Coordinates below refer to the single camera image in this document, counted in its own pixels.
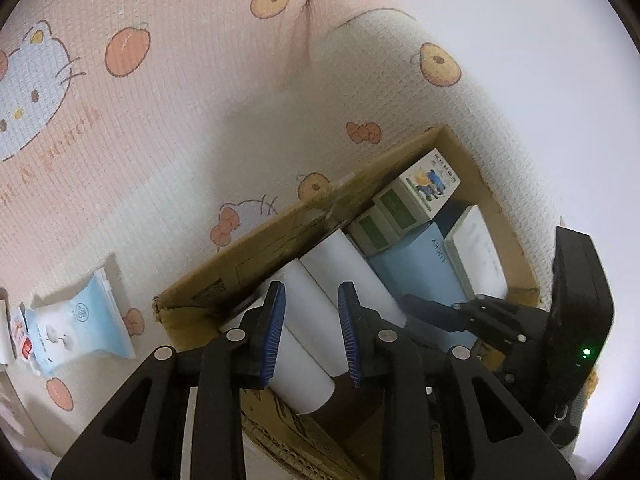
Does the pink cream cartoon blanket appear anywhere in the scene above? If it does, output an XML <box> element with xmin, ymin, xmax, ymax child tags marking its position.
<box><xmin>0</xmin><ymin>0</ymin><xmax>566</xmax><ymax>480</ymax></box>

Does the white spiral notebook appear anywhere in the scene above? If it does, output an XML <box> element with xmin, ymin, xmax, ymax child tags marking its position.
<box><xmin>444</xmin><ymin>205</ymin><xmax>509</xmax><ymax>299</ymax></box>

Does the light blue notebook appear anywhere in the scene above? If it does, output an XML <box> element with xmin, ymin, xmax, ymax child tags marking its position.
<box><xmin>366</xmin><ymin>221</ymin><xmax>478</xmax><ymax>351</ymax></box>

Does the white paper tube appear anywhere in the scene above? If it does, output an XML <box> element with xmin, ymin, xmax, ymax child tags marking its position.
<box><xmin>299</xmin><ymin>230</ymin><xmax>407</xmax><ymax>327</ymax></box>
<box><xmin>251</xmin><ymin>260</ymin><xmax>348</xmax><ymax>415</ymax></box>

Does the blue white tissue pack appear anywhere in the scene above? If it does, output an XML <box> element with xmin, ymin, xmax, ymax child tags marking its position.
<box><xmin>24</xmin><ymin>269</ymin><xmax>136</xmax><ymax>376</ymax></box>

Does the white red spout pouch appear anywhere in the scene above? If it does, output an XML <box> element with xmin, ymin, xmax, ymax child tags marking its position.
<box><xmin>10</xmin><ymin>304</ymin><xmax>32</xmax><ymax>361</ymax></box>

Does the cartoon bear printed box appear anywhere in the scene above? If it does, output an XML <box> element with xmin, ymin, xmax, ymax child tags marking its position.
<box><xmin>398</xmin><ymin>148</ymin><xmax>460</xmax><ymax>211</ymax></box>

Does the brown cardboard box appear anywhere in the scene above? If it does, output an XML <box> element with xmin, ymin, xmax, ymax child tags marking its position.
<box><xmin>152</xmin><ymin>126</ymin><xmax>540</xmax><ymax>479</ymax></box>

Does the white green small box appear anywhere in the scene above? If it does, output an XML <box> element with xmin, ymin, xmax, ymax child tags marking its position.
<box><xmin>373</xmin><ymin>179</ymin><xmax>431</xmax><ymax>236</ymax></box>

